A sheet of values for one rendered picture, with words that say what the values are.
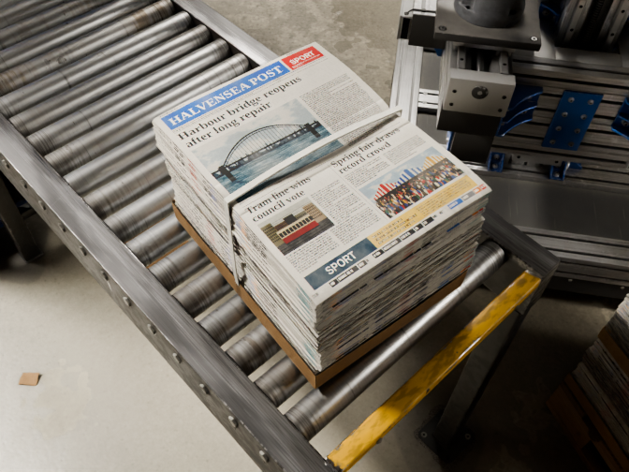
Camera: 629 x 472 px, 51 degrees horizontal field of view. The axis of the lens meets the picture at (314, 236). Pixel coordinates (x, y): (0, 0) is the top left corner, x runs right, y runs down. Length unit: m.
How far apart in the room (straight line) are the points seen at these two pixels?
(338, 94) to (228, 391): 0.44
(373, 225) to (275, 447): 0.32
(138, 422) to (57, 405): 0.22
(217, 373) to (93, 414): 0.94
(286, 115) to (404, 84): 1.36
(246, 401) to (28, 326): 1.20
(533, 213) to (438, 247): 1.14
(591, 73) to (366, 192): 0.89
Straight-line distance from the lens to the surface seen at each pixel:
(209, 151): 0.88
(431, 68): 2.36
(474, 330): 0.99
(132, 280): 1.05
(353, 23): 2.90
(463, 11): 1.51
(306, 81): 0.97
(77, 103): 1.37
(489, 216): 1.14
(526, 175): 2.05
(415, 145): 0.89
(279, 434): 0.91
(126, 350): 1.91
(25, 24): 1.58
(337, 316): 0.78
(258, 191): 0.83
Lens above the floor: 1.65
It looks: 53 degrees down
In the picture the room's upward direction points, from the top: 2 degrees clockwise
